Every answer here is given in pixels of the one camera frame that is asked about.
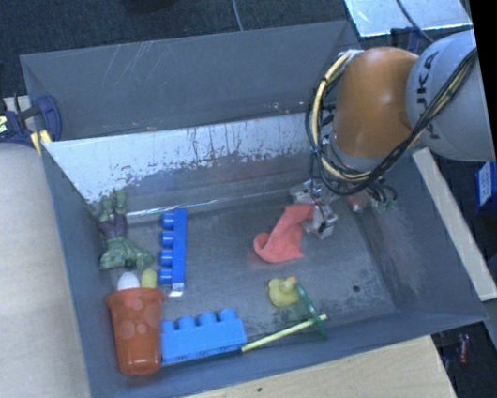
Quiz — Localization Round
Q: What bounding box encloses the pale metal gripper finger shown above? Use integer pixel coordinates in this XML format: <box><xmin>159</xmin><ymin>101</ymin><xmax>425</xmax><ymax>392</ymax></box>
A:
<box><xmin>288</xmin><ymin>179</ymin><xmax>322</xmax><ymax>209</ymax></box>
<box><xmin>299</xmin><ymin>204</ymin><xmax>343</xmax><ymax>243</ymax></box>

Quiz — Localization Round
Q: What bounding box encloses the red cloth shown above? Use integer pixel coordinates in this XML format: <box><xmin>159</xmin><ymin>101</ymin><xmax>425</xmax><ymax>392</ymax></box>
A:
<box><xmin>246</xmin><ymin>200</ymin><xmax>325</xmax><ymax>268</ymax></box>

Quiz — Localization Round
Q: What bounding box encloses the yellow rubber duck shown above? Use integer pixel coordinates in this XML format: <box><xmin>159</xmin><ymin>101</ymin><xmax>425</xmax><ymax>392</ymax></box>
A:
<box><xmin>264</xmin><ymin>273</ymin><xmax>303</xmax><ymax>312</ymax></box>

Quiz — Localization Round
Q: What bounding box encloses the grey metal bin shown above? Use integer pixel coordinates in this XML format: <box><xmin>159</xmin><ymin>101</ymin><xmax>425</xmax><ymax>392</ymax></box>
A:
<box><xmin>18</xmin><ymin>0</ymin><xmax>496</xmax><ymax>398</ymax></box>

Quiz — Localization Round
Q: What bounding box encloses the green clear stemmed glass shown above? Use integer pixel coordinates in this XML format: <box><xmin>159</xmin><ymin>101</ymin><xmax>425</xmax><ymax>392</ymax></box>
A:
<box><xmin>230</xmin><ymin>277</ymin><xmax>333</xmax><ymax>356</ymax></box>

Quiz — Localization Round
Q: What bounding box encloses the long narrow blue toy brick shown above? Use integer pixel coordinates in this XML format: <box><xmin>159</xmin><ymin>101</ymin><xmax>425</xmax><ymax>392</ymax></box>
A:
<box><xmin>145</xmin><ymin>206</ymin><xmax>203</xmax><ymax>301</ymax></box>

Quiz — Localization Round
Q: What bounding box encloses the wide blue toy brick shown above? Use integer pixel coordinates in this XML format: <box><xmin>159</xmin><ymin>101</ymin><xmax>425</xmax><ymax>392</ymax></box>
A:
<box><xmin>154</xmin><ymin>305</ymin><xmax>250</xmax><ymax>367</ymax></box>

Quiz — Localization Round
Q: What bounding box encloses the small yellow rounded toy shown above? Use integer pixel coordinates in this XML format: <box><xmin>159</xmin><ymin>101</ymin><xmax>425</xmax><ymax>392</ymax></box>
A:
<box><xmin>137</xmin><ymin>267</ymin><xmax>161</xmax><ymax>292</ymax></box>

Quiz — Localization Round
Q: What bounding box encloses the green toy figure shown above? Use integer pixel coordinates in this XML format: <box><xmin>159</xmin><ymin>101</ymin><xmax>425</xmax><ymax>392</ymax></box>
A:
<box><xmin>85</xmin><ymin>185</ymin><xmax>157</xmax><ymax>278</ymax></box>

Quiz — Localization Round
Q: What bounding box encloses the white toy egg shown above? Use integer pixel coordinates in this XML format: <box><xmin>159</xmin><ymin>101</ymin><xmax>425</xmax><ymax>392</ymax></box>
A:
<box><xmin>114</xmin><ymin>269</ymin><xmax>143</xmax><ymax>294</ymax></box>

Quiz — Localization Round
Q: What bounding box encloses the orange plastic cup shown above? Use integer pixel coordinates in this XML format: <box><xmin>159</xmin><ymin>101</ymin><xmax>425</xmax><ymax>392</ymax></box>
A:
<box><xmin>103</xmin><ymin>282</ymin><xmax>179</xmax><ymax>381</ymax></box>

